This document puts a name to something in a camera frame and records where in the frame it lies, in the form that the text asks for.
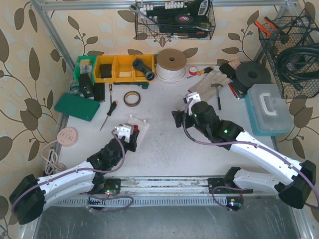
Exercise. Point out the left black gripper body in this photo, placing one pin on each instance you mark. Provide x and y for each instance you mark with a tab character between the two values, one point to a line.
133	140

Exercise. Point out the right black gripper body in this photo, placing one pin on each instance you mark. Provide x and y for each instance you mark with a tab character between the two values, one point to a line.
178	119

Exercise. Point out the white peg base plate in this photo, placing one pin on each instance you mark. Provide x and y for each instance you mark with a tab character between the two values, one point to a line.
142	126

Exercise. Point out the large black orange screwdriver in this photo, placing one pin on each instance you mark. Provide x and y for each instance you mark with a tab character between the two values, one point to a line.
113	106

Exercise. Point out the large red spring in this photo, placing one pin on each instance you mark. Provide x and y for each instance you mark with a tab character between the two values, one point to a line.
136	128

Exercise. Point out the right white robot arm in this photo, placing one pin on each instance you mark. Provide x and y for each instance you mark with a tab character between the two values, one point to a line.
292	181

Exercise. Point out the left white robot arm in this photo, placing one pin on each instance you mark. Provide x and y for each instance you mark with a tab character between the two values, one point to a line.
33	196

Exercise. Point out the white work glove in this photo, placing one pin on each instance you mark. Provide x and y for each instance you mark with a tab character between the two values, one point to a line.
204	86

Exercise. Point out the small claw hammer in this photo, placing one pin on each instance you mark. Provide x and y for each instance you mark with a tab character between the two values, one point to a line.
218	86

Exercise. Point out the red white tape roll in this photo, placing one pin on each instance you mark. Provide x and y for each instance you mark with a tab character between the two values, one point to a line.
192	70

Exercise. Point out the green clamp tool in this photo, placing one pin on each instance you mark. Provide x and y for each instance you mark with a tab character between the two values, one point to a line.
143	85

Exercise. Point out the brown tape roll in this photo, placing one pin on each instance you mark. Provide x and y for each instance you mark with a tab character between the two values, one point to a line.
132	99

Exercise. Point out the yellow black bit driver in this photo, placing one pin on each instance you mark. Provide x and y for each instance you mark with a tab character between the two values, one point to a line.
204	71

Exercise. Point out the green plastic case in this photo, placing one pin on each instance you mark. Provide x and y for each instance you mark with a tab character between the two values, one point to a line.
77	106

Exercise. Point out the small yellow black screwdriver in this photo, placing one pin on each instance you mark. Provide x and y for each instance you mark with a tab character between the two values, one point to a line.
110	92

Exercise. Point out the pink round power socket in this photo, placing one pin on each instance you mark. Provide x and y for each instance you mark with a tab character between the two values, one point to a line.
67	136

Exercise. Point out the yellow storage bin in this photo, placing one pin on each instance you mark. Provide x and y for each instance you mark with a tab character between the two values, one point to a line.
103	59
148	60
122	69

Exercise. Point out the grey pipe fitting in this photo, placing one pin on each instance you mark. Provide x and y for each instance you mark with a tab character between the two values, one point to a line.
139	65

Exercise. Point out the black battery charger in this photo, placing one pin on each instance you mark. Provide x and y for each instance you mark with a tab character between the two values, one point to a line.
86	86

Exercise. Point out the black disc spool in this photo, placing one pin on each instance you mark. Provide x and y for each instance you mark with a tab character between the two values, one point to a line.
250	73

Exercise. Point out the black box in bin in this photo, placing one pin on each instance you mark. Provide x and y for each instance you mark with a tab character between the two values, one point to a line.
105	70

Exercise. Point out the teal clear toolbox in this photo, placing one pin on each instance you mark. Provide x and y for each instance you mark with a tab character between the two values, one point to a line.
267	111

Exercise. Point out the green storage bin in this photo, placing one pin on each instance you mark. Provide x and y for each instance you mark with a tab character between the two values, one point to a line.
84	65

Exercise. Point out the black electrical tape roll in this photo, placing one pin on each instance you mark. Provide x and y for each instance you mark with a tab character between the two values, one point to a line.
183	19

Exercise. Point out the chrome wrench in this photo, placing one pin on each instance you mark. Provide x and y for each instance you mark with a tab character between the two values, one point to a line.
135	10

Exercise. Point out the white cable spool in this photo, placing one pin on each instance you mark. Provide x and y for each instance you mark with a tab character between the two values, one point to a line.
171	66

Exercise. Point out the aluminium rail base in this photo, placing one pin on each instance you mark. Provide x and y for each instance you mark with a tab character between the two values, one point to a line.
159	191

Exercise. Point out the back wire basket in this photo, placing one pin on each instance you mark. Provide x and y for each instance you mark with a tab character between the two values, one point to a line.
164	11

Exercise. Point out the wire basket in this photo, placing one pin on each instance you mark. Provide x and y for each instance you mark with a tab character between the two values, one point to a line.
293	56
164	11

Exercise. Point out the orange handled pliers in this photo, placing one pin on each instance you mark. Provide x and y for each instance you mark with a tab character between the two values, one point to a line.
268	23

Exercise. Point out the right wire basket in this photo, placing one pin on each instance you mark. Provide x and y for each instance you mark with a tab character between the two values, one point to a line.
293	56

